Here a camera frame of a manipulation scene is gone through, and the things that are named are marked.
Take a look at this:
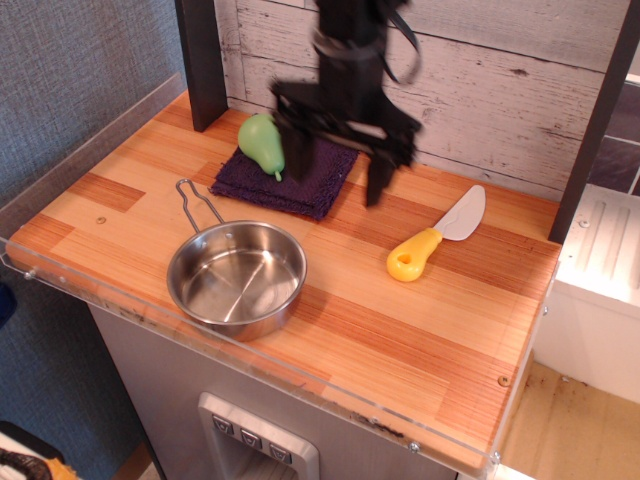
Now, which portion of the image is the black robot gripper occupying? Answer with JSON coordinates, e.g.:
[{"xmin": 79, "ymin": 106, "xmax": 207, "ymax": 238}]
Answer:
[{"xmin": 271, "ymin": 47, "xmax": 420, "ymax": 207}]

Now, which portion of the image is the yellow handled toy knife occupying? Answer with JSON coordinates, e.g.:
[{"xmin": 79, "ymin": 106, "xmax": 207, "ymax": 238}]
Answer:
[{"xmin": 386, "ymin": 185, "xmax": 486, "ymax": 282}]

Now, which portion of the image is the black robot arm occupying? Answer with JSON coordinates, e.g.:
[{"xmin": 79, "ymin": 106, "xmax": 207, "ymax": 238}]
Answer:
[{"xmin": 271, "ymin": 1, "xmax": 421, "ymax": 206}]

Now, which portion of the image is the green toy pear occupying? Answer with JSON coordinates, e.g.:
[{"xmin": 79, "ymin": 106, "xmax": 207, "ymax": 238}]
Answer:
[{"xmin": 238, "ymin": 114, "xmax": 285, "ymax": 182}]

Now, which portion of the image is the purple folded cloth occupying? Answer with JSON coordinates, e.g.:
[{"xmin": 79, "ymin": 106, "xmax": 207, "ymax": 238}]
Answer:
[{"xmin": 210, "ymin": 139, "xmax": 359, "ymax": 220}]

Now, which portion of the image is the small stainless steel pan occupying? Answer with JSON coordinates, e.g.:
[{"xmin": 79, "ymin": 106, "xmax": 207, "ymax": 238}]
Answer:
[{"xmin": 167, "ymin": 178, "xmax": 308, "ymax": 341}]

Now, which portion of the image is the silver dispenser panel with buttons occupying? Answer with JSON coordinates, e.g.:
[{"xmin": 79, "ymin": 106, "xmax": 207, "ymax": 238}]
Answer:
[{"xmin": 198, "ymin": 392, "xmax": 320, "ymax": 479}]

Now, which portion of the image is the grey toy fridge cabinet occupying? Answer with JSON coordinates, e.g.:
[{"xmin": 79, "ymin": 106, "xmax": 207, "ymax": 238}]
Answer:
[{"xmin": 90, "ymin": 307, "xmax": 457, "ymax": 479}]

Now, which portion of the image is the orange object at bottom left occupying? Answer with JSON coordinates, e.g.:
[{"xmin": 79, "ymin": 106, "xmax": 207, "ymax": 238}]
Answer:
[{"xmin": 44, "ymin": 458, "xmax": 79, "ymax": 480}]

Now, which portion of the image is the dark left upright post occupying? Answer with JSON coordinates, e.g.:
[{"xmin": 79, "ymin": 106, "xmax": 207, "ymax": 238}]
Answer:
[{"xmin": 175, "ymin": 0, "xmax": 228, "ymax": 132}]

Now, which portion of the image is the dark upright post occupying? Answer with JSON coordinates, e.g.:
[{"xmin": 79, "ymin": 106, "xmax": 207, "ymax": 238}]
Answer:
[
  {"xmin": 548, "ymin": 0, "xmax": 639, "ymax": 244},
  {"xmin": 175, "ymin": 0, "xmax": 228, "ymax": 132}
]

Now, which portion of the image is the dark right upright post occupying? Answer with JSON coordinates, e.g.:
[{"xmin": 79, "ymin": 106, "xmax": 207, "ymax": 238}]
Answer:
[{"xmin": 548, "ymin": 0, "xmax": 639, "ymax": 244}]

